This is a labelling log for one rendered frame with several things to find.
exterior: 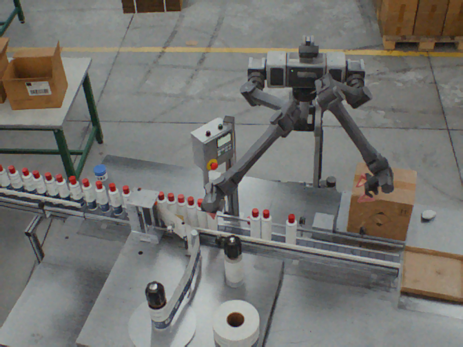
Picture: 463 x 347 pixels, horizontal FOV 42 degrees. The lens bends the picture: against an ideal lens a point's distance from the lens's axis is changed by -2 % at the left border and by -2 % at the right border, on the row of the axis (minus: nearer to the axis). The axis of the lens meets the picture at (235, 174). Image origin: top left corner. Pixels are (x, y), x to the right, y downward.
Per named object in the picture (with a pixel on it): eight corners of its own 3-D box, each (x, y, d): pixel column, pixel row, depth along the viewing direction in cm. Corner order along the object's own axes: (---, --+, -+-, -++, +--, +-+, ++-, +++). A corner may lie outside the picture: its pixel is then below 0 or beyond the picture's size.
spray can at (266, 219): (260, 242, 308) (259, 214, 293) (262, 234, 311) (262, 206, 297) (270, 244, 306) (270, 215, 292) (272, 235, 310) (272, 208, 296)
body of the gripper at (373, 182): (365, 190, 279) (377, 181, 275) (364, 174, 286) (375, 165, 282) (375, 196, 282) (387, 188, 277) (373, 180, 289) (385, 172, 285)
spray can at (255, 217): (249, 241, 308) (248, 213, 294) (251, 233, 312) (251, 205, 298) (259, 242, 307) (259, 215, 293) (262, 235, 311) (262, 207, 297)
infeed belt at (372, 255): (85, 217, 330) (84, 211, 327) (91, 206, 335) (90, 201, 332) (397, 274, 295) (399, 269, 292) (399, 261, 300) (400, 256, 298)
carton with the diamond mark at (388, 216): (346, 231, 314) (351, 194, 296) (352, 198, 331) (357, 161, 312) (405, 242, 308) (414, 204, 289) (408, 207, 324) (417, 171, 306)
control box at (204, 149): (193, 163, 291) (189, 132, 278) (221, 146, 299) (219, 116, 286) (206, 174, 286) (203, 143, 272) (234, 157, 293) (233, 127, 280)
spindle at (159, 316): (149, 330, 272) (139, 292, 252) (156, 313, 278) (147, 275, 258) (168, 334, 270) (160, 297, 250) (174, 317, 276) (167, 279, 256)
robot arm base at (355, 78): (362, 89, 311) (365, 69, 303) (364, 98, 306) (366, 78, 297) (346, 88, 312) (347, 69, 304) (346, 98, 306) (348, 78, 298)
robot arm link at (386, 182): (383, 154, 273) (366, 163, 277) (385, 172, 265) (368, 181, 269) (397, 170, 279) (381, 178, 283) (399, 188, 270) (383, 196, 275)
